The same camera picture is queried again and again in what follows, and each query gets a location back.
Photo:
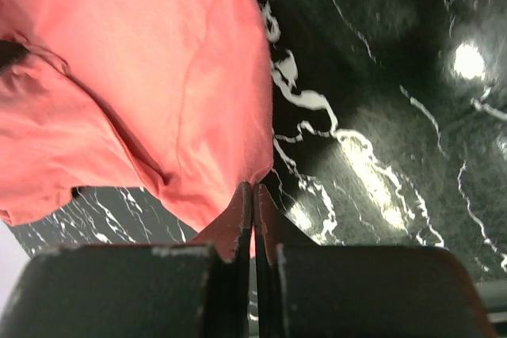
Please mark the black marble pattern mat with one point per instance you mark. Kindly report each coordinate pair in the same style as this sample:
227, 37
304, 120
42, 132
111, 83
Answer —
388, 128

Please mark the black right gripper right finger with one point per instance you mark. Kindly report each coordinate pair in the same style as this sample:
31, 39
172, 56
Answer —
310, 290

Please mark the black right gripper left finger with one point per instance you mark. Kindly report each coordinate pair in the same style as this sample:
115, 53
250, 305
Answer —
196, 289

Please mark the salmon pink t shirt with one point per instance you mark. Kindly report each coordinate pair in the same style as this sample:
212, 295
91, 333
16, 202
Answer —
174, 96

